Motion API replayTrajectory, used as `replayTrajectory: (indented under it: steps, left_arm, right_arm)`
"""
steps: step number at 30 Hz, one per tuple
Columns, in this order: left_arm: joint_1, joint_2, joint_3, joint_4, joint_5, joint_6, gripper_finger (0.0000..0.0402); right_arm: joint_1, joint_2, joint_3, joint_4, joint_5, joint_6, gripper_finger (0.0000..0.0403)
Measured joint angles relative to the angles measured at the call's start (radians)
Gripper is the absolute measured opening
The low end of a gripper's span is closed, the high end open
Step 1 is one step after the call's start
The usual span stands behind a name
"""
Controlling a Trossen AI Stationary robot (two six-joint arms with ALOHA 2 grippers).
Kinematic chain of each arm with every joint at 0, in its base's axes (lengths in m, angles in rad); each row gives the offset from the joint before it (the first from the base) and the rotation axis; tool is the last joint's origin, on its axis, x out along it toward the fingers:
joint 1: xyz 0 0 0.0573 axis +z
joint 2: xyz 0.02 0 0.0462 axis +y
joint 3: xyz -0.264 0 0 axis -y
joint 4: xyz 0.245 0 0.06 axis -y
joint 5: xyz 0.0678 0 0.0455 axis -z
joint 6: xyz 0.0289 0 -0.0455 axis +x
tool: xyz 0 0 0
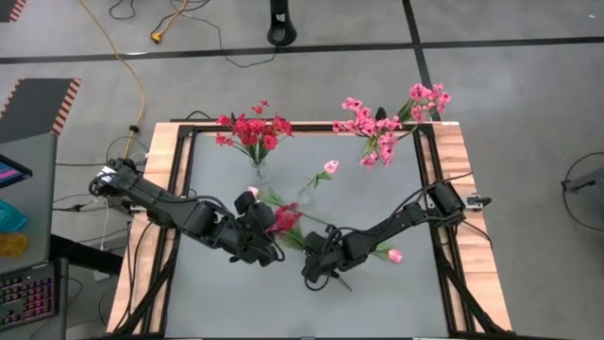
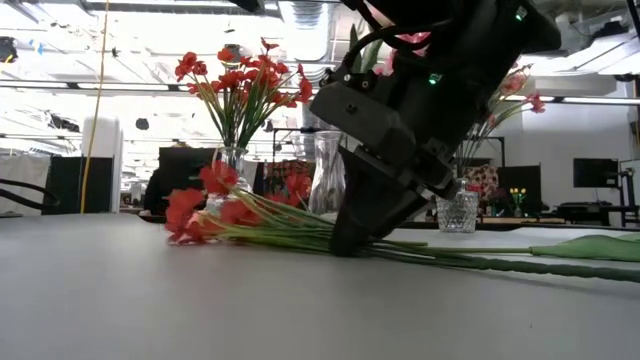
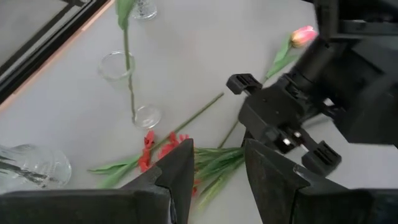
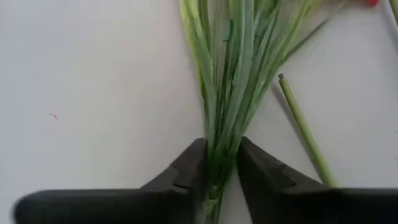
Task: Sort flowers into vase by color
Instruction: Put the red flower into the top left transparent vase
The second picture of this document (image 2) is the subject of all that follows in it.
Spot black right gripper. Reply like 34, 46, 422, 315
327, 82, 482, 258

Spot pink artificial tulip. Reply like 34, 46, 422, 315
397, 31, 432, 57

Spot red artificial flower bunch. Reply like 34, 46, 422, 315
163, 159, 481, 266
173, 37, 315, 164

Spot pink artificial flower bunch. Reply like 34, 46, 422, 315
455, 62, 547, 181

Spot slim clear glass vase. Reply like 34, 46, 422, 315
307, 129, 348, 217

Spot cut-glass patterned vase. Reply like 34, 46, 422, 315
435, 178, 480, 235

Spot clear glass flask vase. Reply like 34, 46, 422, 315
205, 146, 255, 214

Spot floral patterned cushion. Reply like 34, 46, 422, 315
262, 159, 314, 201
462, 164, 501, 202

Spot yellow tulips in pot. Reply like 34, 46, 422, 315
508, 186, 529, 214

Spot black office desk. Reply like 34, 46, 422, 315
554, 201, 640, 227

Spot black computer monitor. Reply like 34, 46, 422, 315
573, 157, 620, 190

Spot white column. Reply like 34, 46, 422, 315
82, 116, 125, 159

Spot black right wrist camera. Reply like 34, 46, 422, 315
308, 69, 419, 169

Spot black aluminium table frame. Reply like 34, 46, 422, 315
137, 213, 640, 232

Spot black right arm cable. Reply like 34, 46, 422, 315
342, 18, 454, 74

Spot yellow extension cord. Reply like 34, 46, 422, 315
79, 0, 111, 215

